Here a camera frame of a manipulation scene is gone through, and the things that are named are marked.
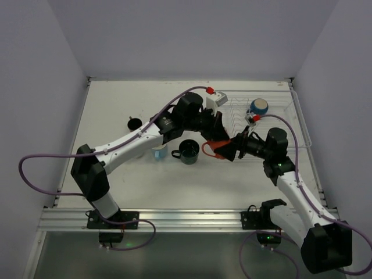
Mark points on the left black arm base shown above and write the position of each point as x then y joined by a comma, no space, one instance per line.
110,233

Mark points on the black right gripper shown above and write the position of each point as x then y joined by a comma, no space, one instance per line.
241,144

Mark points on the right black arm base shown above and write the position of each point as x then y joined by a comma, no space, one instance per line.
254,218

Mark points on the blue mug cream interior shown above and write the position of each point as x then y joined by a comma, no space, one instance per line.
258,106

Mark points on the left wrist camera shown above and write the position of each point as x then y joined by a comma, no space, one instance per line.
215,100

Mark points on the light blue ceramic mug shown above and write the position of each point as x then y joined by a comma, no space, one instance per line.
160,152

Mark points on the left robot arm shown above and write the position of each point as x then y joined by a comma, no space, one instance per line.
187,112

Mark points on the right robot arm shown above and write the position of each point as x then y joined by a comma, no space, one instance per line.
325,243

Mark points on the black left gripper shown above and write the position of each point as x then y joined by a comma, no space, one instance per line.
217,125

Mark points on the orange ceramic mug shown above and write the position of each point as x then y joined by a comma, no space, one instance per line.
213,145

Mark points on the aluminium mounting rail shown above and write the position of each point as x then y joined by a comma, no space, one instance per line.
165,220

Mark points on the dark green ceramic mug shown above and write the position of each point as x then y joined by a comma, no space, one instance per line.
187,152

